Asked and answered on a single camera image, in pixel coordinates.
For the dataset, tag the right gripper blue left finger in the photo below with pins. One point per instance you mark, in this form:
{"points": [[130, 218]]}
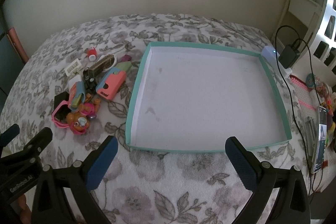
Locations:
{"points": [[96, 164]]}

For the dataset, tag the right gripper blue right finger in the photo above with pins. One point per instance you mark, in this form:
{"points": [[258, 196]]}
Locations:
{"points": [[246, 164]]}

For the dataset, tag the brown dog toy figure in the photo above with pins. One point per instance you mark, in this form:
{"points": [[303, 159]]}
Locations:
{"points": [[79, 121]]}

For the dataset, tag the pink kids smartwatch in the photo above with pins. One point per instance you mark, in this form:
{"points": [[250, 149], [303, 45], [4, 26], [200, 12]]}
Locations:
{"points": [[59, 115]]}

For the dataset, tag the coral blue utility knife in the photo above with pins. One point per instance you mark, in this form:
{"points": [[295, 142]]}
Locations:
{"points": [[77, 95]]}

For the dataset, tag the black toy car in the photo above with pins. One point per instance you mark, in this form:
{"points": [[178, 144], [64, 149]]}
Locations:
{"points": [[89, 82]]}

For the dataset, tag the pink blue inaer cutter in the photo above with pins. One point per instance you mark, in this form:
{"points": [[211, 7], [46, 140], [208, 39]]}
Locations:
{"points": [[108, 87]]}

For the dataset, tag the white rectangular plastic frame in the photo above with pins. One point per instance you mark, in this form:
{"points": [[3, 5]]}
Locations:
{"points": [[73, 69]]}

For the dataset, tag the gold patterned black lighter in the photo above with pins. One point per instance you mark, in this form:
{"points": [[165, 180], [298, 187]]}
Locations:
{"points": [[103, 64]]}

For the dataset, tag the magenta small cylinder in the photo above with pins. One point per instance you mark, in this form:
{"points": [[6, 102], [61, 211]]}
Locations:
{"points": [[125, 58]]}

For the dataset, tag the red white glue bottle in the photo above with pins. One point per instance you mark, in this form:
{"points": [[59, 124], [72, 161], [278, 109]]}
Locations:
{"points": [[92, 54]]}

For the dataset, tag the smartphone on stand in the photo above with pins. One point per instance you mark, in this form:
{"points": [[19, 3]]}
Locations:
{"points": [[319, 140]]}

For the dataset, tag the floral grey white blanket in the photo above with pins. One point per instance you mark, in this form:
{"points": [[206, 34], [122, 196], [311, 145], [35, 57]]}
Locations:
{"points": [[140, 186]]}

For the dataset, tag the white pink crochet mat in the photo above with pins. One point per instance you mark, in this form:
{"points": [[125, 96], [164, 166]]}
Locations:
{"points": [[306, 99]]}

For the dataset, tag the teal white shallow box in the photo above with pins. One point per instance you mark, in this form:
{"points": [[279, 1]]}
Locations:
{"points": [[190, 97]]}

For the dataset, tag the dark teal cabinet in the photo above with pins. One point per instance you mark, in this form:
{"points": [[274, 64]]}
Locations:
{"points": [[11, 65]]}

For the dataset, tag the colourful trinket pile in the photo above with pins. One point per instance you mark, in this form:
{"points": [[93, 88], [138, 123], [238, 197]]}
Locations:
{"points": [[326, 98]]}

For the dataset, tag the teal round tin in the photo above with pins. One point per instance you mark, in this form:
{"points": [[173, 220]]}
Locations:
{"points": [[311, 81]]}

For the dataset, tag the white power strip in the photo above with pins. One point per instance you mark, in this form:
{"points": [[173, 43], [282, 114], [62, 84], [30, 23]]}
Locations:
{"points": [[271, 56]]}

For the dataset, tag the black power adapter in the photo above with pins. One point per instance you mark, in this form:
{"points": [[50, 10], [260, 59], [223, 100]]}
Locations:
{"points": [[288, 56]]}

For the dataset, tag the white lattice shelf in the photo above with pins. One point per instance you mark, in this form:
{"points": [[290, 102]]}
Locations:
{"points": [[323, 46]]}

